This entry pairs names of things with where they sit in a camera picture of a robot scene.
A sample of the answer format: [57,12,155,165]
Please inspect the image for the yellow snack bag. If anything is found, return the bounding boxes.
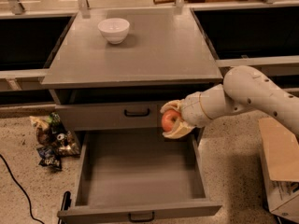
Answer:
[29,116,50,131]

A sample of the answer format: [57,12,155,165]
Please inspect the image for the dark blue snack bag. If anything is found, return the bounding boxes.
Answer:
[37,147,62,171]

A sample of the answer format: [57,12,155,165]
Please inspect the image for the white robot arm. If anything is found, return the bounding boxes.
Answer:
[161,66,299,139]

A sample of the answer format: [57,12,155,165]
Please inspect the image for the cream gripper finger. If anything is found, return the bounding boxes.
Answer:
[160,100,183,114]
[163,119,194,139]

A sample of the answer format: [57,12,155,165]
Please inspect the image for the grey drawer cabinet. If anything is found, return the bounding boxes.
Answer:
[40,7,224,133]

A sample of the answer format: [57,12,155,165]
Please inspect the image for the brown snack bag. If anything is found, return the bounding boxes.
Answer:
[36,129,80,156]

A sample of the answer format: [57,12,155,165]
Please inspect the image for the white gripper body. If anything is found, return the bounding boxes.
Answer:
[180,91,211,128]

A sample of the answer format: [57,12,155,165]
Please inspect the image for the open grey middle drawer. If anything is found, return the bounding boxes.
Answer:
[58,128,221,224]

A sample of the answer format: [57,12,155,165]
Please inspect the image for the green snack bag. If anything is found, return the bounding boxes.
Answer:
[48,112,61,133]

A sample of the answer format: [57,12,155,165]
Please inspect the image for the black top drawer handle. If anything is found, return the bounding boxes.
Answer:
[123,109,150,118]

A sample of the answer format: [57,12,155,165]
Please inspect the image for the black middle drawer handle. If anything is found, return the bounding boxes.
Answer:
[128,212,155,223]

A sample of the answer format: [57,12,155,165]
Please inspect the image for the black floor cable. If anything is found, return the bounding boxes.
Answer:
[0,153,46,224]

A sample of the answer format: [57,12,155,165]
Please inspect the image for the cardboard box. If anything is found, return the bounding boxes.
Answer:
[259,118,299,224]

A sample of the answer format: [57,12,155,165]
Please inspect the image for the closed grey top drawer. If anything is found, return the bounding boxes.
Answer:
[56,101,164,131]

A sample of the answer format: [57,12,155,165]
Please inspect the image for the red apple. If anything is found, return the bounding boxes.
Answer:
[162,109,181,132]

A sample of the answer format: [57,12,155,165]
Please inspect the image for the white ceramic bowl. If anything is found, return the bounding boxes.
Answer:
[98,18,130,44]

